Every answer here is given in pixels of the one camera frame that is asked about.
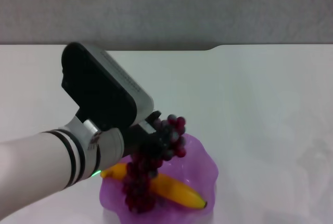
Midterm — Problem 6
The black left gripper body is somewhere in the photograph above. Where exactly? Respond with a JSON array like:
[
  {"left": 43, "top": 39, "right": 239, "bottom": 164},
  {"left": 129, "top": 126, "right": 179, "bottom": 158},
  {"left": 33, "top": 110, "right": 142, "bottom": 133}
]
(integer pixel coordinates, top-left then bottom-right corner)
[{"left": 121, "top": 119, "right": 167, "bottom": 160}]

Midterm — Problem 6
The dark red grape bunch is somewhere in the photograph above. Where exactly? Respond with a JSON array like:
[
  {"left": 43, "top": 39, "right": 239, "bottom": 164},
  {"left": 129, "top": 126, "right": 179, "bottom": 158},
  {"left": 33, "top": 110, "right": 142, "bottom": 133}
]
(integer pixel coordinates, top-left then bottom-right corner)
[{"left": 122, "top": 114, "right": 187, "bottom": 214}]

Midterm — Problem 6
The yellow banana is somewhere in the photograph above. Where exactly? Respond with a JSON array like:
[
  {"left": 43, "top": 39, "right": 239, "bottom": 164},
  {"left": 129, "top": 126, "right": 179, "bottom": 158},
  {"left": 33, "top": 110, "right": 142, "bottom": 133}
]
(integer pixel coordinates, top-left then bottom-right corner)
[{"left": 100, "top": 163, "right": 208, "bottom": 210}]

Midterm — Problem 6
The purple wavy plastic plate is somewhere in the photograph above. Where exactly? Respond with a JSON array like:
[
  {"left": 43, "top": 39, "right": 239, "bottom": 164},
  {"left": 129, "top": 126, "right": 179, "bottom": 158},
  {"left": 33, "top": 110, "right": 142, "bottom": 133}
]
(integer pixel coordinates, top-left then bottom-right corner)
[{"left": 98, "top": 133, "right": 219, "bottom": 224}]

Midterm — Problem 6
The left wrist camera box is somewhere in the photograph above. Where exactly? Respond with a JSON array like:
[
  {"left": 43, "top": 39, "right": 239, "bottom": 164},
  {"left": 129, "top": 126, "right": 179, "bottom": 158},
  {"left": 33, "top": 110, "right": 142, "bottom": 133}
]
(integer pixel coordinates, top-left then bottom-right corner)
[{"left": 61, "top": 42, "right": 155, "bottom": 133}]

